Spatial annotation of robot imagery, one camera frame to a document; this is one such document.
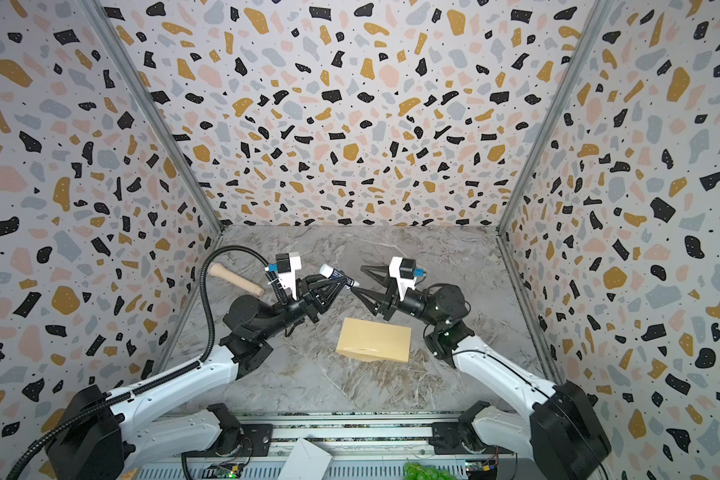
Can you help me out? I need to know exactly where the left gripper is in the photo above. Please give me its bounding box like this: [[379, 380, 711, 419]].
[[257, 274, 343, 344]]

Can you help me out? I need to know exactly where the yellow paper envelope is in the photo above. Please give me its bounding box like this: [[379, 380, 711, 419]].
[[336, 318, 412, 363]]

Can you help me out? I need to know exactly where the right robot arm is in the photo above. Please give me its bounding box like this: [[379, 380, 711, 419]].
[[348, 257, 612, 479]]

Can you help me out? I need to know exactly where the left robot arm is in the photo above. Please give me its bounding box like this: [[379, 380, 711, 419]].
[[44, 273, 348, 479]]

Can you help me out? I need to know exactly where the white paper sheet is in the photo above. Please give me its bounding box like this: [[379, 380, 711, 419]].
[[278, 438, 333, 480]]

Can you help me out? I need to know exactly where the green plastic bag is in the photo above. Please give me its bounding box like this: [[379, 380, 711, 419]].
[[403, 462, 456, 480]]

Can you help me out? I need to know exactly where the left circuit board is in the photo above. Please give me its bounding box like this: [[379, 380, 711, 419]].
[[200, 462, 244, 479]]

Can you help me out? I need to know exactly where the circuit board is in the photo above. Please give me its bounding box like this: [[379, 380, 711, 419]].
[[200, 462, 244, 479], [465, 460, 498, 480]]

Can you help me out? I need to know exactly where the right circuit board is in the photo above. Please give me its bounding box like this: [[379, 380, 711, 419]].
[[465, 460, 498, 480]]

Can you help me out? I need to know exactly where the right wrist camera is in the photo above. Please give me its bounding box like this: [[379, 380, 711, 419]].
[[388, 257, 426, 300]]

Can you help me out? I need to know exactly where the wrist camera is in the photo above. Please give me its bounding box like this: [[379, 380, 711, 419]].
[[388, 257, 426, 300], [266, 252, 302, 304]]

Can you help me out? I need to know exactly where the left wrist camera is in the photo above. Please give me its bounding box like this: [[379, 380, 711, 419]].
[[266, 252, 302, 304]]

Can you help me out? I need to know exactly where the beige wooden stamp handle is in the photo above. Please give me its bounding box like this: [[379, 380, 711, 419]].
[[207, 262, 264, 297]]

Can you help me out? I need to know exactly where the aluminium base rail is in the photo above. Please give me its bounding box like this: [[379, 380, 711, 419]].
[[122, 413, 544, 479]]

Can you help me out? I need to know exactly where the black corrugated cable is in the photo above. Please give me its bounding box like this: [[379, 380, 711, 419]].
[[4, 245, 271, 480]]

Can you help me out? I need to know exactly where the left corner aluminium post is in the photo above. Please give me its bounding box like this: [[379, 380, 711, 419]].
[[79, 1, 222, 236]]

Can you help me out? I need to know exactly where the corner aluminium post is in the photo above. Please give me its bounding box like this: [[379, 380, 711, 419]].
[[497, 0, 613, 237], [79, 1, 222, 236]]

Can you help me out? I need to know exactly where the right corner aluminium post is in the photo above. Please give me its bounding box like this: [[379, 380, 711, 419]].
[[497, 0, 613, 237]]

